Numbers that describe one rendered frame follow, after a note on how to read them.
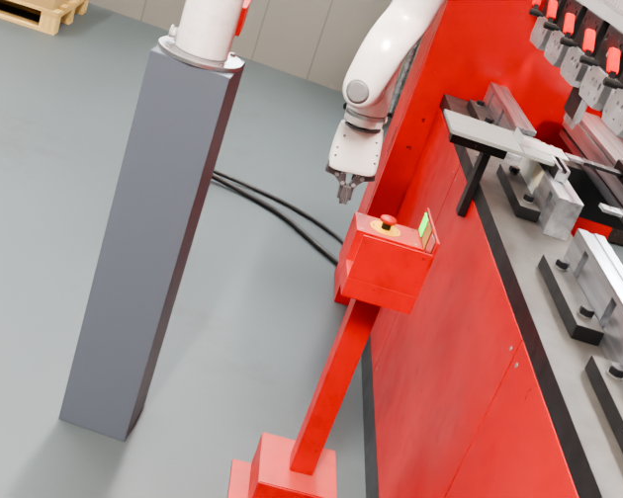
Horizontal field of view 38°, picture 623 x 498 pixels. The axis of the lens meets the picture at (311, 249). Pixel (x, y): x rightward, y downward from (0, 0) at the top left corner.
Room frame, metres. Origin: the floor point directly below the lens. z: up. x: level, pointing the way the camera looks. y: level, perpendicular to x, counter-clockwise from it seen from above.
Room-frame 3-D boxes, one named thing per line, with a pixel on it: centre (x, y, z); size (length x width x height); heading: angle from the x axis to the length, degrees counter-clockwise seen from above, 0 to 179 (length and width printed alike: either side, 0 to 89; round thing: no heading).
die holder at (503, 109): (2.78, -0.43, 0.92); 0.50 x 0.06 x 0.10; 6
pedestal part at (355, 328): (1.88, -0.16, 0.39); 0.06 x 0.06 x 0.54; 8
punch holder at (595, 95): (2.06, -0.50, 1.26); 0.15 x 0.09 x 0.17; 6
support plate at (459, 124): (2.22, -0.34, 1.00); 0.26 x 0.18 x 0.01; 96
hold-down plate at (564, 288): (1.62, -0.49, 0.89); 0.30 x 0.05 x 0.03; 6
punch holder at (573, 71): (2.26, -0.48, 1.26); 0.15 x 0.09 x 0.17; 6
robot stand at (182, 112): (1.97, 0.38, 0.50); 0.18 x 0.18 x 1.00; 1
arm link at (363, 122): (1.80, -0.01, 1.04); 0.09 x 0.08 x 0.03; 98
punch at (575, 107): (2.23, -0.49, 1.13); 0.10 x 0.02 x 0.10; 6
